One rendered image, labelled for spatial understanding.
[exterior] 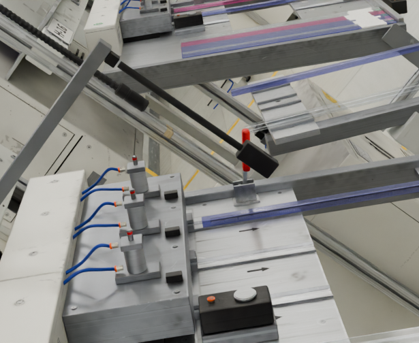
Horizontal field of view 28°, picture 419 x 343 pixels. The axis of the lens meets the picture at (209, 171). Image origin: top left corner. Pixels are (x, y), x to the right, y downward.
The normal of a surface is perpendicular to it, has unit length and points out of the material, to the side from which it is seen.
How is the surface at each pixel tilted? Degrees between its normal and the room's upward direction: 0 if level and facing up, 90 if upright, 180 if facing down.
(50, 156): 90
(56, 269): 45
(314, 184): 90
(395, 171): 90
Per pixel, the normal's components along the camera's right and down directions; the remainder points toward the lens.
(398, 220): 0.06, 0.38
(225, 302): -0.15, -0.91
